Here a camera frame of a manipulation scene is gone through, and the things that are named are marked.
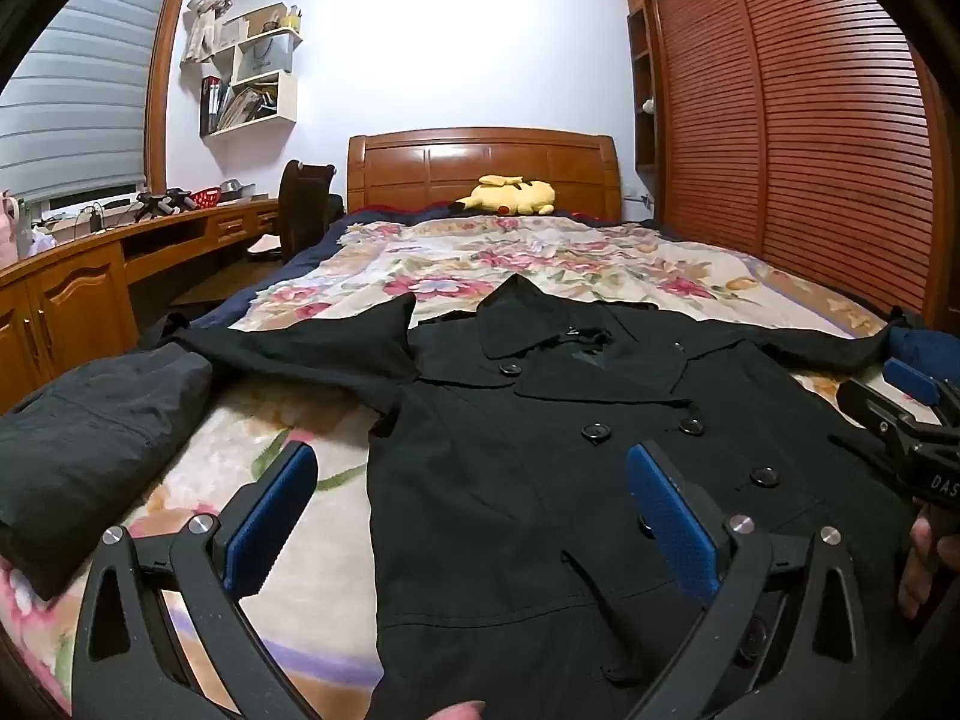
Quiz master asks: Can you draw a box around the pink bottle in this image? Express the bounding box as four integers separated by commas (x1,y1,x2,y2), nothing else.
0,191,20,267

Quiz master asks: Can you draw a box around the person's left hand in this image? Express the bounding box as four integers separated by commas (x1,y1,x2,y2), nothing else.
416,699,488,720

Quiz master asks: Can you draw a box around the black button coat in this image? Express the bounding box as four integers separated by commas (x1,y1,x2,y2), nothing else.
161,274,927,720

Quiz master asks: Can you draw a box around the person's right hand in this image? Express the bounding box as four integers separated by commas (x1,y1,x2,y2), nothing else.
898,514,960,620

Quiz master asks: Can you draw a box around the white paper bundle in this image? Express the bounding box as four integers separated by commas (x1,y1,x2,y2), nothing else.
184,0,260,65

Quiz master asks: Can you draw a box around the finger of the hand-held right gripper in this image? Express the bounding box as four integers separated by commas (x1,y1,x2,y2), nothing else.
827,431,912,477
836,358,960,432

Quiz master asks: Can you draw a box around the dark grey folded jacket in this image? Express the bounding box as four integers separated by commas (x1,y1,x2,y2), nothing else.
0,343,215,601

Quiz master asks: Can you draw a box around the dark blue garment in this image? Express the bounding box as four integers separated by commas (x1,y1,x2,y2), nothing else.
885,319,960,391

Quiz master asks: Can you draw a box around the wooden bed headboard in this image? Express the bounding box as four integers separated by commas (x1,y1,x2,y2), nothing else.
346,127,623,222

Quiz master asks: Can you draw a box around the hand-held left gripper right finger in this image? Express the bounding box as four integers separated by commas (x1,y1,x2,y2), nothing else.
625,441,875,720

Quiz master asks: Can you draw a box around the wooden louvered wardrobe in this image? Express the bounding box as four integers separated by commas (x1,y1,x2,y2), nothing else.
621,0,957,331

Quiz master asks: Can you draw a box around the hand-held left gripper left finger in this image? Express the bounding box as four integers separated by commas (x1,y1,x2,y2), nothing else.
71,441,320,720

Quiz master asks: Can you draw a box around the black hand-held device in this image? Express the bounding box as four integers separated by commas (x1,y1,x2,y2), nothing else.
137,191,188,220

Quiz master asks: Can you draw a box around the wooden desk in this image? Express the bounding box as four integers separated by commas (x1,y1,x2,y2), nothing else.
0,199,282,413

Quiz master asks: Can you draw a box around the floral blanket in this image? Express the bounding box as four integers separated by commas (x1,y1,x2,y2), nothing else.
0,221,912,720

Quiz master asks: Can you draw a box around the dark brown chair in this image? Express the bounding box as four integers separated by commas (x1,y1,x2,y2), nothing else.
247,160,346,263

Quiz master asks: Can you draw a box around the yellow plush toy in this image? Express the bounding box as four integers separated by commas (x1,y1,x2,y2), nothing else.
454,175,557,216

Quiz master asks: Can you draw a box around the white wall shelf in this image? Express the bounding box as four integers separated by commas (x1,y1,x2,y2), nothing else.
199,26,303,138

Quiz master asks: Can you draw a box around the grey window blind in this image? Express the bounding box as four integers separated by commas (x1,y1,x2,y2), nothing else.
0,0,185,203

